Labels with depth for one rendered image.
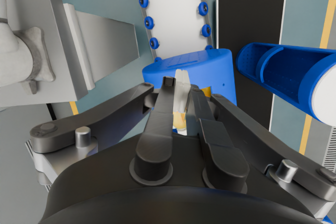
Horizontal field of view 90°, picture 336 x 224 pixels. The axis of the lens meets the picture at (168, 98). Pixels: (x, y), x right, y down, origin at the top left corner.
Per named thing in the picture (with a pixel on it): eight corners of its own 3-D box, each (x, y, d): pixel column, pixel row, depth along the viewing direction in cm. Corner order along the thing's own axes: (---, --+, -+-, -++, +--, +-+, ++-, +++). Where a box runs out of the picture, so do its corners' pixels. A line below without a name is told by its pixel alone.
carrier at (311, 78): (271, 40, 137) (236, 43, 140) (410, 49, 56) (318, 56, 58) (267, 75, 147) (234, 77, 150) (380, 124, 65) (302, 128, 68)
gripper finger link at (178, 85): (177, 112, 16) (169, 111, 16) (177, 90, 23) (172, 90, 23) (183, 83, 15) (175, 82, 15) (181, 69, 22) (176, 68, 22)
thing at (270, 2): (214, 146, 194) (217, 154, 180) (212, -2, 142) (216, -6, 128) (261, 143, 189) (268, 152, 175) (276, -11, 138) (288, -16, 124)
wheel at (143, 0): (145, 7, 59) (150, 6, 60) (142, -8, 57) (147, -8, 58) (139, 8, 63) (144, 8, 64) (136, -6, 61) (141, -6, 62)
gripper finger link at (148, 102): (170, 112, 15) (137, 106, 15) (172, 93, 19) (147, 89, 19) (173, 96, 14) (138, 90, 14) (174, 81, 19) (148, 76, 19)
